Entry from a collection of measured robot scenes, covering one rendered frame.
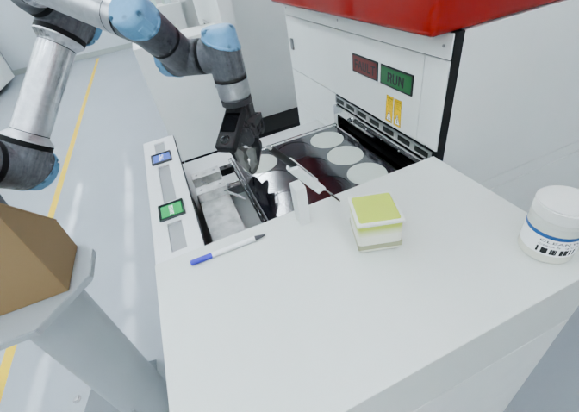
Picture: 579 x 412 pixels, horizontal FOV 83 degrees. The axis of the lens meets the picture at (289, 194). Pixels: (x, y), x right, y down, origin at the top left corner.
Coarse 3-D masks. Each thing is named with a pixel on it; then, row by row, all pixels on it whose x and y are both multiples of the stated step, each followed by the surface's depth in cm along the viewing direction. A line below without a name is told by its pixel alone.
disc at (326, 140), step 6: (324, 132) 102; (330, 132) 102; (312, 138) 101; (318, 138) 100; (324, 138) 100; (330, 138) 99; (336, 138) 98; (342, 138) 98; (312, 144) 98; (318, 144) 97; (324, 144) 97; (330, 144) 96; (336, 144) 96
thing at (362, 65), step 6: (354, 60) 89; (360, 60) 86; (366, 60) 84; (354, 66) 90; (360, 66) 87; (366, 66) 84; (372, 66) 82; (360, 72) 88; (366, 72) 85; (372, 72) 83
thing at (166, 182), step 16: (144, 144) 101; (160, 144) 100; (176, 160) 89; (160, 176) 85; (176, 176) 83; (160, 192) 78; (176, 192) 77; (192, 208) 72; (160, 224) 69; (176, 224) 69; (192, 224) 67; (160, 240) 65; (176, 240) 65; (192, 240) 63; (160, 256) 61; (176, 256) 61
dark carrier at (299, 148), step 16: (336, 128) 103; (288, 144) 100; (304, 144) 99; (352, 144) 94; (304, 160) 91; (320, 160) 90; (368, 160) 87; (256, 176) 89; (272, 176) 88; (288, 176) 87; (320, 176) 84; (336, 176) 83; (256, 192) 83; (272, 192) 82; (288, 192) 81; (336, 192) 78; (272, 208) 77; (288, 208) 76
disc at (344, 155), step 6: (336, 150) 93; (342, 150) 93; (348, 150) 92; (354, 150) 92; (360, 150) 91; (330, 156) 91; (336, 156) 91; (342, 156) 90; (348, 156) 90; (354, 156) 89; (360, 156) 89; (336, 162) 88; (342, 162) 88; (348, 162) 87; (354, 162) 87
